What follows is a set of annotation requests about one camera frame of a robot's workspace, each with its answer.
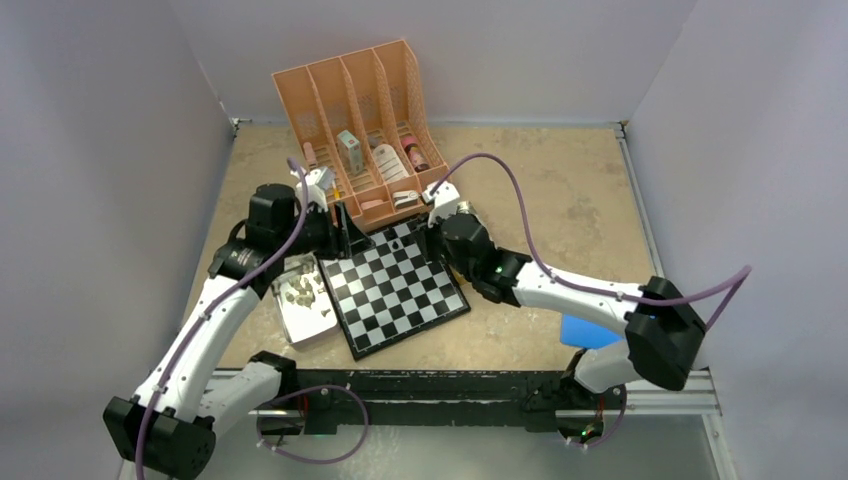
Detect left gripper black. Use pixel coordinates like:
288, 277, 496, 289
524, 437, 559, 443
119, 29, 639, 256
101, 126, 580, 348
277, 200, 374, 260

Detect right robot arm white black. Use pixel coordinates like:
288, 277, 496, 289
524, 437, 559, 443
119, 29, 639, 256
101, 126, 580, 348
414, 213, 706, 407

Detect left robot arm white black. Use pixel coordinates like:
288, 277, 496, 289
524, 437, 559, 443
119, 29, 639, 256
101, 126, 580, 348
103, 184, 374, 479

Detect black white chess board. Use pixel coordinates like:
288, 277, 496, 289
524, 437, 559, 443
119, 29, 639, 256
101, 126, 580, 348
319, 217, 471, 361

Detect pile of white chess pieces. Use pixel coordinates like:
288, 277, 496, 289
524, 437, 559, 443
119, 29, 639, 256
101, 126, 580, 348
279, 256, 331, 317

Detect white stapler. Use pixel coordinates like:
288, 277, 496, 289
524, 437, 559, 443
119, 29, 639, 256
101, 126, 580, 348
392, 190, 420, 211

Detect silver metal tin tray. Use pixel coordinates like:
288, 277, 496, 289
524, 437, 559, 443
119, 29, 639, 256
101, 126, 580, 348
271, 254, 339, 350

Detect white paper pack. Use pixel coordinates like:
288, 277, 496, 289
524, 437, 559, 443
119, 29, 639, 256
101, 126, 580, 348
372, 144, 409, 183

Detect white green carton box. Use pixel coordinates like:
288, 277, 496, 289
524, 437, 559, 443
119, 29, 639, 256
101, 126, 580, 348
336, 130, 365, 176

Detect pink bottle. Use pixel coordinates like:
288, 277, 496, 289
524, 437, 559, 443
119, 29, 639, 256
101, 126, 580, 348
400, 135, 430, 173

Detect peach plastic desk organizer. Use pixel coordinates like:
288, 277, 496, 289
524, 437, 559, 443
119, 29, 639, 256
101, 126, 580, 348
272, 40, 448, 231

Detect blue foam pad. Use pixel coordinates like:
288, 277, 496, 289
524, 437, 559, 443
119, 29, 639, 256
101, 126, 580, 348
559, 315, 624, 349

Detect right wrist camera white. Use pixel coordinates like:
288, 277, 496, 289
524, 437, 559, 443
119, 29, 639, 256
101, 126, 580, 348
422, 181, 461, 227

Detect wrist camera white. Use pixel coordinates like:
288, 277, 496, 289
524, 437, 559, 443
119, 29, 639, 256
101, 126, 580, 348
290, 165, 336, 213
422, 181, 461, 227

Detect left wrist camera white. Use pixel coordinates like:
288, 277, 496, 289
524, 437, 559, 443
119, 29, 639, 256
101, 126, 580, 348
290, 165, 336, 213

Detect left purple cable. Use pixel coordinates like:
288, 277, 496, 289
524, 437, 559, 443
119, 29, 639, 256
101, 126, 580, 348
133, 156, 314, 480

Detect black metal base rail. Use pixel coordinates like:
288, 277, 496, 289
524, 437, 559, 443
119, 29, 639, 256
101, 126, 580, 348
135, 367, 722, 435

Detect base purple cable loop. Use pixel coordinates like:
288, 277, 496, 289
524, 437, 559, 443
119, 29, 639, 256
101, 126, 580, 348
255, 384, 370, 466

